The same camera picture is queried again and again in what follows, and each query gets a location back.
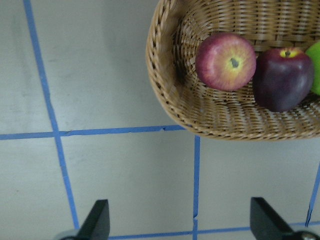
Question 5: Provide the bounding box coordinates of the dark red apple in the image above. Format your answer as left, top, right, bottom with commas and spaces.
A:
252, 47, 315, 112

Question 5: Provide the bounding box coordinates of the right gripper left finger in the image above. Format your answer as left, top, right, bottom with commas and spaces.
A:
76, 199, 110, 240

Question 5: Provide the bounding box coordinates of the green apple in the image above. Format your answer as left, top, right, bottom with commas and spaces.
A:
305, 41, 320, 96

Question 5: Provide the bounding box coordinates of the wicker basket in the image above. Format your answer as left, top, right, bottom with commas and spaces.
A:
146, 0, 320, 141

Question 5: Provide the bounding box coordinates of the red yellow apple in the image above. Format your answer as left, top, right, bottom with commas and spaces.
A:
195, 32, 256, 91

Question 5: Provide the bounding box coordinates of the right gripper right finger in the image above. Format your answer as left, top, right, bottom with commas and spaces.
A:
249, 197, 299, 240

